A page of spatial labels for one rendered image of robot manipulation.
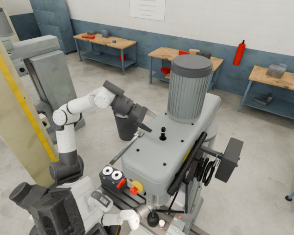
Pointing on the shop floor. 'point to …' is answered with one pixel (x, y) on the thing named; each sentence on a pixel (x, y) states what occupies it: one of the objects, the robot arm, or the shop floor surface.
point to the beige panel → (18, 117)
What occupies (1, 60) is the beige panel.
